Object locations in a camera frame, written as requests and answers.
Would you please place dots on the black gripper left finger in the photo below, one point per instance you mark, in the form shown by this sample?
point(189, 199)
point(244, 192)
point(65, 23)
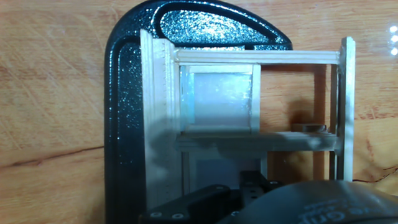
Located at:
point(192, 208)

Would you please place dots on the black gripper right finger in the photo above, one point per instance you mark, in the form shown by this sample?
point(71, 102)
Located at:
point(250, 189)

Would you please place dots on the wooden sash with translucent pane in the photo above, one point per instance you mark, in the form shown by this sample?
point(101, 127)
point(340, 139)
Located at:
point(214, 171)
point(220, 99)

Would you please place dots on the black metal C-clamp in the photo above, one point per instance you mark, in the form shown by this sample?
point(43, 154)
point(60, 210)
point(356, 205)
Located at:
point(124, 124)

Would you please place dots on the glossy brown wooden board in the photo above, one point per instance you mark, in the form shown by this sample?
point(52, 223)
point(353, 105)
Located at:
point(46, 93)

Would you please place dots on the miniature wooden window frame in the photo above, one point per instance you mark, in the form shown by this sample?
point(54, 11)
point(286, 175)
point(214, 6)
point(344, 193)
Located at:
point(158, 109)

